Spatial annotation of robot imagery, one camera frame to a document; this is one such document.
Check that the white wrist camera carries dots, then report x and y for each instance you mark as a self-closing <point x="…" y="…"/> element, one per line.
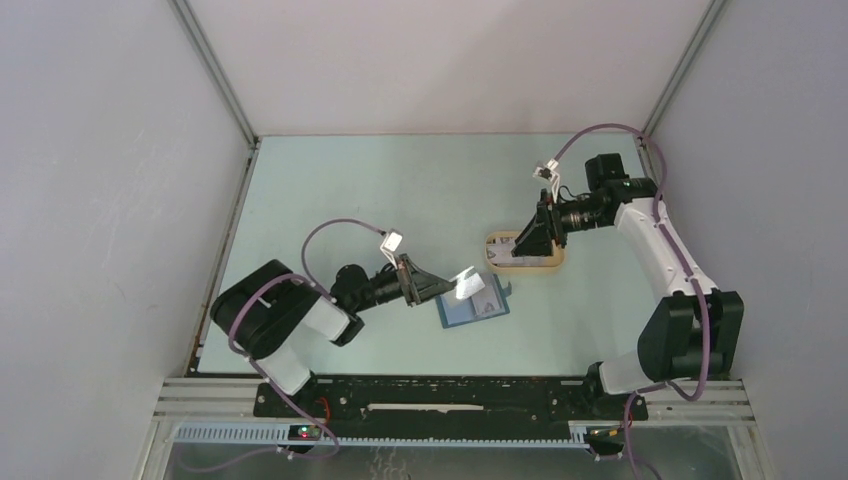
<point x="549" y="173"/>
<point x="391" y="241"/>

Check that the white vip card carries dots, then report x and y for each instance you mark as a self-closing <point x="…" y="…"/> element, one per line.
<point x="465" y="285"/>
<point x="501" y="253"/>

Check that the beige oval tray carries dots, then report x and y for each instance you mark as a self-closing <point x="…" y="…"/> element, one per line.
<point x="525" y="265"/>

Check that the blue card holder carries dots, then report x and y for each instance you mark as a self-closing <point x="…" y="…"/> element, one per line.
<point x="488" y="303"/>

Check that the aluminium frame rail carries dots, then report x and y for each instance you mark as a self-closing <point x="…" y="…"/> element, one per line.
<point x="723" y="403"/>

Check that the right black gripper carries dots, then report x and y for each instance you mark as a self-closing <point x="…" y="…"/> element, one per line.
<point x="544" y="227"/>

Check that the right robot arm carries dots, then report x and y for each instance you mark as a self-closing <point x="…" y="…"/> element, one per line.
<point x="694" y="329"/>

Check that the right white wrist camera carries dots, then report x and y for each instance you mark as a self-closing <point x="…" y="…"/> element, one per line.
<point x="549" y="173"/>

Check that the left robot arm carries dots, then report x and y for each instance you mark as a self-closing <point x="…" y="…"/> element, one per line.
<point x="259" y="313"/>

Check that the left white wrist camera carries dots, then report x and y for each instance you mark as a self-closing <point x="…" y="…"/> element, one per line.
<point x="391" y="241"/>

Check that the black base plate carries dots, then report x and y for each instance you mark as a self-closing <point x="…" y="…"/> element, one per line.
<point x="487" y="407"/>

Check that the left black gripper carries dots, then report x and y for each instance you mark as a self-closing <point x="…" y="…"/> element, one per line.
<point x="418" y="285"/>

